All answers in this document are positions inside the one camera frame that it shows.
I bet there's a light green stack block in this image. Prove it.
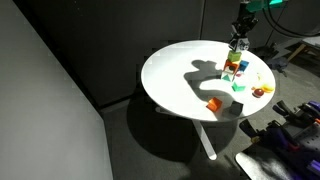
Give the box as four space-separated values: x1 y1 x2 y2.
227 50 243 63

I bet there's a white table leg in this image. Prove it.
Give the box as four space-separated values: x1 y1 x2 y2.
191 119 218 161

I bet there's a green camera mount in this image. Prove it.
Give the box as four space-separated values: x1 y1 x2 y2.
247 0 288 13

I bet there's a dark red plum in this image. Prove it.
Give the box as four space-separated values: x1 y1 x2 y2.
253 88 265 99

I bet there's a dark equipment cart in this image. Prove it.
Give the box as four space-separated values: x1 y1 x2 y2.
238 99 320 180

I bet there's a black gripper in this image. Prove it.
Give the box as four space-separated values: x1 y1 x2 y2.
229 11 260 51

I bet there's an orange red cube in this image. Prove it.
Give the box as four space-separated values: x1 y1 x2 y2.
205 96 224 113

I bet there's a green cube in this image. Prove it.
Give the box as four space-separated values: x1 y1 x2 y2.
231 81 246 93

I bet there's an orange stack block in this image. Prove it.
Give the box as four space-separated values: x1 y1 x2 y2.
223 59 240 76

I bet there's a grey cart plate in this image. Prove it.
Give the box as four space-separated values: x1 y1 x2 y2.
234 151 292 180

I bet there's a grey cube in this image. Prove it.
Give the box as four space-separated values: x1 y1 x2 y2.
229 101 244 117

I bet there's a wooden leg desk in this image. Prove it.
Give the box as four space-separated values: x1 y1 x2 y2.
286 34 320 63

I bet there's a blue cube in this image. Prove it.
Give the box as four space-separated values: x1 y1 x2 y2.
238 59 250 73

